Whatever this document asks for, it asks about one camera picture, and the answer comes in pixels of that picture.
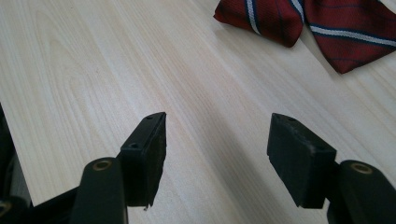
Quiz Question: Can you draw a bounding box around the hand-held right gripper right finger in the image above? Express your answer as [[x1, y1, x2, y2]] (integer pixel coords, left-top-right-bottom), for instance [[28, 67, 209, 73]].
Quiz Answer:
[[266, 112, 338, 209]]

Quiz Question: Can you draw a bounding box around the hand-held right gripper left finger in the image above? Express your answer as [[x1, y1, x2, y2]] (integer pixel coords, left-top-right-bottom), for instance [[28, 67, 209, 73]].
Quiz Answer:
[[120, 111, 168, 208]]

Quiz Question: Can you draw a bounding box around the red striped bow tie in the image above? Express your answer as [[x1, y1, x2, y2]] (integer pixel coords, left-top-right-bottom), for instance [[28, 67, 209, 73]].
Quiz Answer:
[[213, 0, 396, 75]]

